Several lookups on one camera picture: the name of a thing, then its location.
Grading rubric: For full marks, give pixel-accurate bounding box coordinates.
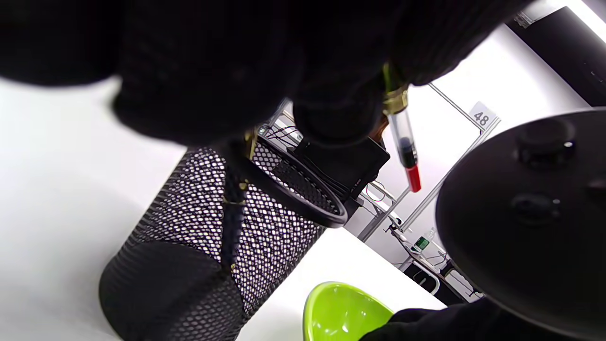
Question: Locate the white number sign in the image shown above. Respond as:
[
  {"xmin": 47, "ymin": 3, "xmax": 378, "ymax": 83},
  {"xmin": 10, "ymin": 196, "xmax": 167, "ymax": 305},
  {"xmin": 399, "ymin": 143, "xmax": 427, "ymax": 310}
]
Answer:
[{"xmin": 469, "ymin": 101, "xmax": 498, "ymax": 131}]

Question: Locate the black monitor on stand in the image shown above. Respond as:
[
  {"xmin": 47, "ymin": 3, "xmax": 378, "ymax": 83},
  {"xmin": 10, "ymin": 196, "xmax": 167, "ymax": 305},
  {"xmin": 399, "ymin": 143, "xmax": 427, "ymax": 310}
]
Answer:
[{"xmin": 286, "ymin": 135, "xmax": 391, "ymax": 204}]

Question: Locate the grey and white controller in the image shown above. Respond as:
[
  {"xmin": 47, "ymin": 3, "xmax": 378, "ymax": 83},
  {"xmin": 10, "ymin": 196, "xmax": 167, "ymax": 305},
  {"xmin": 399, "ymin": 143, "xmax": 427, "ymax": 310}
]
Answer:
[{"xmin": 435, "ymin": 109, "xmax": 606, "ymax": 339}]

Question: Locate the person's left hand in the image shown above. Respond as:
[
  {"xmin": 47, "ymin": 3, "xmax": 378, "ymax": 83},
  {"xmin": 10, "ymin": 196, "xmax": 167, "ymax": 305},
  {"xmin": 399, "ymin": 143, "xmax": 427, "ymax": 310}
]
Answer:
[{"xmin": 0, "ymin": 0, "xmax": 535, "ymax": 146}]

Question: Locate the lime green plastic bowl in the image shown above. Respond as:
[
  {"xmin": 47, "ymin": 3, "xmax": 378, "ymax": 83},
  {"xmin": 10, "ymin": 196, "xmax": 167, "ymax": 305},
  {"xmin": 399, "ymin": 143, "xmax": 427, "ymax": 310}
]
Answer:
[{"xmin": 303, "ymin": 282, "xmax": 394, "ymax": 341}]

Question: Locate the fountain pen section red converter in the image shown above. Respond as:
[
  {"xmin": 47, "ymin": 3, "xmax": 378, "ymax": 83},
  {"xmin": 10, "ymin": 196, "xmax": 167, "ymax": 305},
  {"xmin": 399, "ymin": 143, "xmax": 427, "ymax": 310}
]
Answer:
[{"xmin": 383, "ymin": 64, "xmax": 422, "ymax": 193}]

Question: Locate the person's right hand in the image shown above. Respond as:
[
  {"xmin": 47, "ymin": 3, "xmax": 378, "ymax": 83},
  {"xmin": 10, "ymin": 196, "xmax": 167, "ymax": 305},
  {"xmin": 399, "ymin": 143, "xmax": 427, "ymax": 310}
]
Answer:
[{"xmin": 360, "ymin": 298, "xmax": 569, "ymax": 341}]

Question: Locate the black mesh pen holder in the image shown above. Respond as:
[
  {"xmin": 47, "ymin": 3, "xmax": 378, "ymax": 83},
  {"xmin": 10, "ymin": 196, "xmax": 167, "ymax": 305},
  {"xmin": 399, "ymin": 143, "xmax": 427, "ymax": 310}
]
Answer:
[{"xmin": 98, "ymin": 135, "xmax": 348, "ymax": 341}]

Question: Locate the clear bottle green label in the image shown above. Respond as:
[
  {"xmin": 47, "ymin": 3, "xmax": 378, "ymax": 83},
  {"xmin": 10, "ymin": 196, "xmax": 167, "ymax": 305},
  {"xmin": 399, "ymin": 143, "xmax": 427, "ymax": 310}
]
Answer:
[{"xmin": 412, "ymin": 229, "xmax": 436, "ymax": 254}]

